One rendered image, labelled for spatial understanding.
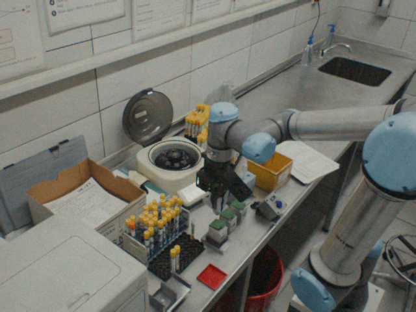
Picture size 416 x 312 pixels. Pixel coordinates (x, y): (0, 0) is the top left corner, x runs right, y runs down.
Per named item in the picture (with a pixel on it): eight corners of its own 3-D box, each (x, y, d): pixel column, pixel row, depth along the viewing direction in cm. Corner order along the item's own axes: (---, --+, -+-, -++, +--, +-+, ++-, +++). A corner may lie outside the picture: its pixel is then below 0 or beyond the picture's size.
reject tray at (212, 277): (214, 291, 109) (214, 289, 109) (195, 278, 112) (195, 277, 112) (228, 276, 114) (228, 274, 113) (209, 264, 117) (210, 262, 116)
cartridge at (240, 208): (239, 224, 132) (242, 210, 128) (228, 218, 134) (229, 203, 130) (246, 218, 134) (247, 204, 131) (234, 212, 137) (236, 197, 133)
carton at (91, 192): (90, 272, 112) (83, 235, 103) (32, 226, 125) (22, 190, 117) (149, 225, 129) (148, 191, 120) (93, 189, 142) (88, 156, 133)
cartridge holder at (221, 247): (223, 255, 120) (223, 247, 118) (200, 240, 124) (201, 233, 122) (232, 244, 124) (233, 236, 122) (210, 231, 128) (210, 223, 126)
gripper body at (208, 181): (210, 177, 118) (212, 143, 111) (233, 188, 114) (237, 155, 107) (194, 188, 113) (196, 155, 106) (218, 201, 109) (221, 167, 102)
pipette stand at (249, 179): (239, 211, 137) (242, 190, 131) (224, 201, 141) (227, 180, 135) (255, 198, 143) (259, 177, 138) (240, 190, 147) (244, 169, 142)
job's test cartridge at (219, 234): (219, 247, 121) (220, 233, 117) (207, 240, 123) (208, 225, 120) (226, 240, 124) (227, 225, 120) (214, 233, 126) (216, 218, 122)
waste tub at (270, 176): (272, 195, 146) (275, 174, 140) (243, 179, 152) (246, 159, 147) (290, 180, 154) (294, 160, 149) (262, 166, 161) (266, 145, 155)
